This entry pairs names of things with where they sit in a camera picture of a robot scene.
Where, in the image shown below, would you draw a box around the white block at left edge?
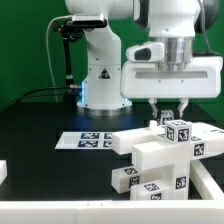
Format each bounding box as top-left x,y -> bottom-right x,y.
0,160 -> 7,185

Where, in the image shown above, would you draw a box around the white marker base plate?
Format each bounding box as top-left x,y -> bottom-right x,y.
55,132 -> 112,150

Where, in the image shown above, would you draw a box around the white obstacle wall frame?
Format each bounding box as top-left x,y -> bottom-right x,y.
0,162 -> 224,224

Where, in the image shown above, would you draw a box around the black camera on stand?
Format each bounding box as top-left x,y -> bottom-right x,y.
53,14 -> 108,42

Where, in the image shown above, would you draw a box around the grey camera cable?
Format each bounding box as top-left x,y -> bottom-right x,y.
45,15 -> 74,103

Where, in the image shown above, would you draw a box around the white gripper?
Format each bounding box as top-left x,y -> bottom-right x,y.
120,56 -> 223,118

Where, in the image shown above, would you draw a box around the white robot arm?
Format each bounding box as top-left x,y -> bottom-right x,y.
65,0 -> 223,114

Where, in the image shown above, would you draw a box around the white chair back frame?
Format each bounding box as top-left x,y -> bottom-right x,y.
112,121 -> 224,171

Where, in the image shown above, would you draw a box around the black camera stand pole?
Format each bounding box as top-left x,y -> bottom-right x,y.
63,37 -> 76,108

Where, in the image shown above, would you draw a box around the black cables on table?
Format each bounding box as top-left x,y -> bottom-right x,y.
0,83 -> 83,111

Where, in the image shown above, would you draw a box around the white tagged cube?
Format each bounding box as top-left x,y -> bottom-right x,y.
165,120 -> 192,143
158,110 -> 174,125

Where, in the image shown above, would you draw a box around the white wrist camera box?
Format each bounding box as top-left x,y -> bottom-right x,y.
126,41 -> 165,62

